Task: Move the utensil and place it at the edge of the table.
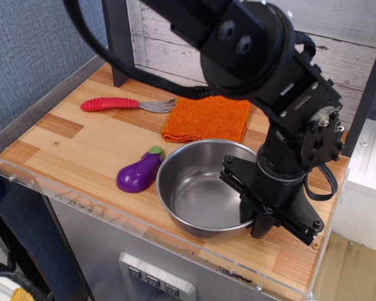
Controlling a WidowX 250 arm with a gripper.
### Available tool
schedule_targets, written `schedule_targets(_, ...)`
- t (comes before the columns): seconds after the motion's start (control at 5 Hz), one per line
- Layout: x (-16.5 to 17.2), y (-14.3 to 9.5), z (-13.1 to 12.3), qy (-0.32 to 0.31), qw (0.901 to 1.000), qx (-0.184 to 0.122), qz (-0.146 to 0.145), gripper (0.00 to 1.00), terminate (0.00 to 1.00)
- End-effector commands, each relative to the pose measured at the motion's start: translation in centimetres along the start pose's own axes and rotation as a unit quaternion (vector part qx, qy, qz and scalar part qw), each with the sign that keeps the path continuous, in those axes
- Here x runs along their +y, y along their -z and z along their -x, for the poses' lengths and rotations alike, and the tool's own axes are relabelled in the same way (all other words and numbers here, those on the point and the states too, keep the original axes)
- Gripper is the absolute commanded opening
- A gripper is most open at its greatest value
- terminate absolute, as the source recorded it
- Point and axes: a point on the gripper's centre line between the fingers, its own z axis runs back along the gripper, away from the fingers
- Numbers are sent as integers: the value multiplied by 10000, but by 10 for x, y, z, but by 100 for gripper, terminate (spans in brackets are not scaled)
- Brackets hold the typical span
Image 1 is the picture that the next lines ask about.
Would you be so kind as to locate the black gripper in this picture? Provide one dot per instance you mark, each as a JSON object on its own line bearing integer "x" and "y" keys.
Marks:
{"x": 270, "y": 198}

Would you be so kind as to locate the silver metal bowl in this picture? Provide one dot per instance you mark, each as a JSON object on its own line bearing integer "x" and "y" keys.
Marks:
{"x": 198, "y": 201}

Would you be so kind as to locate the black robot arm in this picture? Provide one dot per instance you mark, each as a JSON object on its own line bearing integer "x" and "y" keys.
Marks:
{"x": 248, "y": 53}

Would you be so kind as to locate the purple toy eggplant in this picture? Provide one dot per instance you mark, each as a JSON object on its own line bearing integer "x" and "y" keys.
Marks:
{"x": 138, "y": 176}

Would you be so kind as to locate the white toy sink unit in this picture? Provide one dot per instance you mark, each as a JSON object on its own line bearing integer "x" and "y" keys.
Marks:
{"x": 355, "y": 217}

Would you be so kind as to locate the orange folded cloth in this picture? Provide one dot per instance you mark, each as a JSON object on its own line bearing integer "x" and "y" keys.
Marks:
{"x": 214, "y": 117}

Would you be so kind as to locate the silver dispenser button panel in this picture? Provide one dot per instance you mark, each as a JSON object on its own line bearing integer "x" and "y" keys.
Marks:
{"x": 145, "y": 281}

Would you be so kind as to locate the stainless toy fridge cabinet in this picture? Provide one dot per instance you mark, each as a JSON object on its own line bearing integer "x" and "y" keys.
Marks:
{"x": 96, "y": 243}

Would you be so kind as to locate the clear acrylic edge guard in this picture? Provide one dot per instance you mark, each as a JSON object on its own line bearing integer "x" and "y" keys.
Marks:
{"x": 276, "y": 267}

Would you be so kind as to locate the dark right vertical post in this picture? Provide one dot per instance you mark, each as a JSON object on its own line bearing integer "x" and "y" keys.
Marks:
{"x": 363, "y": 33}

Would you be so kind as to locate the dark vertical post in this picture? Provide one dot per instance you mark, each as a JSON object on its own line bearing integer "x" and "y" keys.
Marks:
{"x": 363, "y": 33}
{"x": 117, "y": 27}

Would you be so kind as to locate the red handled metal fork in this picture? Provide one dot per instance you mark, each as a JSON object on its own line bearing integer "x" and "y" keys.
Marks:
{"x": 104, "y": 103}

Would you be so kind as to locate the dark left vertical post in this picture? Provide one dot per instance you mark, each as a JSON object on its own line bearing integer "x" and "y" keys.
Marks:
{"x": 117, "y": 27}

